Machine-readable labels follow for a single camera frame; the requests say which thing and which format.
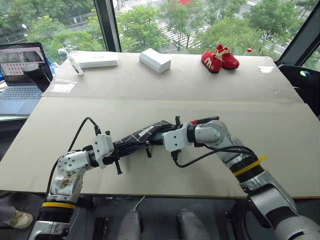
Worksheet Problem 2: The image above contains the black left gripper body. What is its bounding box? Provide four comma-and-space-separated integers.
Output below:
102, 142, 122, 166

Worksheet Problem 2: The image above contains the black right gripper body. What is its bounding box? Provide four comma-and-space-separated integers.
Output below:
150, 123, 182, 147

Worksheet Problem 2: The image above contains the black umbrella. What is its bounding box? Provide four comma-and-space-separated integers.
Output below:
112, 119, 177, 161

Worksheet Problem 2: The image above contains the grey rounded shape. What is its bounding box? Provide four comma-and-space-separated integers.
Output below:
116, 209, 144, 240
176, 208, 212, 240

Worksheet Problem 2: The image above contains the white rectangular box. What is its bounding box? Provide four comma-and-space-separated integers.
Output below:
138, 47, 172, 74

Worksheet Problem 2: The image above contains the clear plastic bag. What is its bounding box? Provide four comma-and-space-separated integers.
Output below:
50, 78, 78, 94

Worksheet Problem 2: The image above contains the small white bottle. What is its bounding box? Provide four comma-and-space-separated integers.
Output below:
68, 55, 85, 76

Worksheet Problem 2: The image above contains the flat white box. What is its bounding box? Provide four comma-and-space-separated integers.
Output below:
68, 50, 119, 69

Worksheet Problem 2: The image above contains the open grey laptop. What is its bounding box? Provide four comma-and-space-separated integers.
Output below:
0, 42, 54, 116

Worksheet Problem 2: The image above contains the white sneaker of bystander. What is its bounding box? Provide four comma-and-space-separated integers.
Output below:
1, 209, 34, 230

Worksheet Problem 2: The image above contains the black chair with green dot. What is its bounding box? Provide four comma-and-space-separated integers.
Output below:
276, 64, 320, 117

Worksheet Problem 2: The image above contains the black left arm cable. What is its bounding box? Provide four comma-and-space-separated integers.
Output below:
45, 116, 102, 199

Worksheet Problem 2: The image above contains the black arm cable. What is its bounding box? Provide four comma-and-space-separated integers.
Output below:
45, 116, 102, 199
170, 145, 260, 169

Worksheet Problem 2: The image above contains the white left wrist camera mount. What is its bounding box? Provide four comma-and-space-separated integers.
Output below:
91, 134, 115, 170

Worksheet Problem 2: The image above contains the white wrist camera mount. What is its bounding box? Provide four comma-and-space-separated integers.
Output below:
162, 121, 189, 153
91, 134, 115, 170

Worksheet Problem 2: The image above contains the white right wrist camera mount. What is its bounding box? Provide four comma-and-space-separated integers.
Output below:
162, 121, 189, 153

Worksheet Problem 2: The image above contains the white thin cable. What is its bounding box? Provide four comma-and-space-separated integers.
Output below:
133, 195, 146, 212

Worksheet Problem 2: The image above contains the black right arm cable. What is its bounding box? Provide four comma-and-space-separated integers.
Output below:
170, 145, 260, 169

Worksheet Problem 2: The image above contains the yellow cable tie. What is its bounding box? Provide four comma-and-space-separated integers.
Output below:
233, 154, 269, 176

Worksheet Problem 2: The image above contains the dark window frame post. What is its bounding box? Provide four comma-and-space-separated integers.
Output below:
93, 0, 123, 53

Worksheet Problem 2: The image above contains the dark slanted window frame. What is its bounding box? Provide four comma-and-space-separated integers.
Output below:
276, 0, 320, 66

